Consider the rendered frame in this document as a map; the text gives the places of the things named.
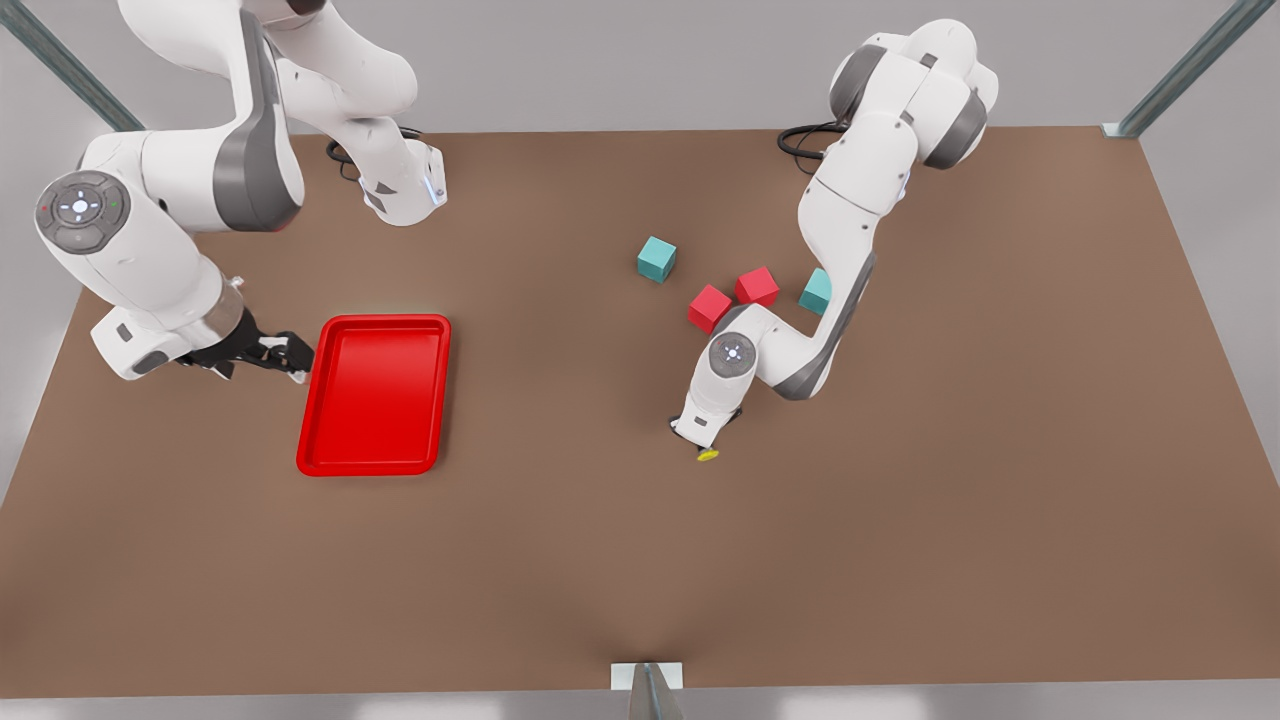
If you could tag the red cube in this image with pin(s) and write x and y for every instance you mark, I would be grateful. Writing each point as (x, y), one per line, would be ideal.
(757, 287)
(709, 308)

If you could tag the teal cube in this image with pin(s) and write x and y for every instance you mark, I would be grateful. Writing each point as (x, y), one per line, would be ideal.
(656, 259)
(816, 292)

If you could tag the silver frame post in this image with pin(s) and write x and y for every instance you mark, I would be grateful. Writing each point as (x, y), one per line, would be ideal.
(648, 688)
(70, 68)
(1190, 68)

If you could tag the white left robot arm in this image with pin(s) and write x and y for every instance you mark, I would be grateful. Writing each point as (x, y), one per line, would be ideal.
(860, 190)

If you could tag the red plastic tray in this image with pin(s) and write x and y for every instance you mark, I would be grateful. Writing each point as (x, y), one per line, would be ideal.
(375, 395)

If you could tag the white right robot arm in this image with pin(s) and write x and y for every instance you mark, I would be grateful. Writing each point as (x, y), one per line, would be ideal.
(150, 180)

